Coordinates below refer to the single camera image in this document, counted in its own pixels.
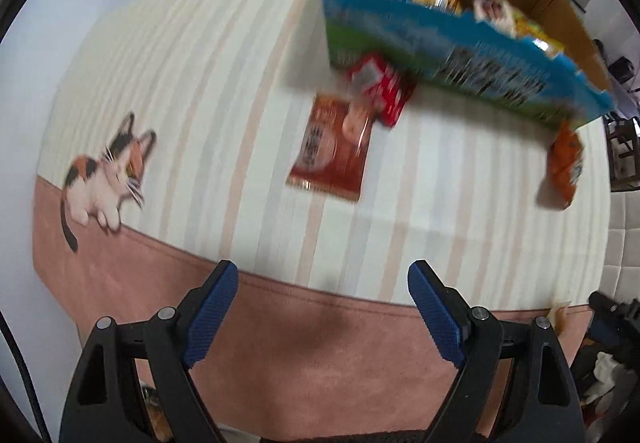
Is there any brown snack packet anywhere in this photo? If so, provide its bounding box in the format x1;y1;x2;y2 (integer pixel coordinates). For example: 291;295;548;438
286;93;374;202

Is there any orange snack packet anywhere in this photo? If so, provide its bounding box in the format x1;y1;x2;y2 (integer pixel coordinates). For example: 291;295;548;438
547;121;584;209

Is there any striped cat print tablecloth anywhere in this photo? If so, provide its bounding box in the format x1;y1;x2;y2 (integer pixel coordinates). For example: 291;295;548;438
32;0;610;440

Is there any dark wooden chair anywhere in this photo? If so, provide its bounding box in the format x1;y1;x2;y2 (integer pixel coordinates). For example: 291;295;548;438
603;112;640;192

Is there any small red snack packet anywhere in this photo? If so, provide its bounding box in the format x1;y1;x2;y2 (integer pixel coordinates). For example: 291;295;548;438
348;53;418;128

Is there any blue green milk carton box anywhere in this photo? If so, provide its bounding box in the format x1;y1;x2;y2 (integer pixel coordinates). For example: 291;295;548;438
322;0;614;126

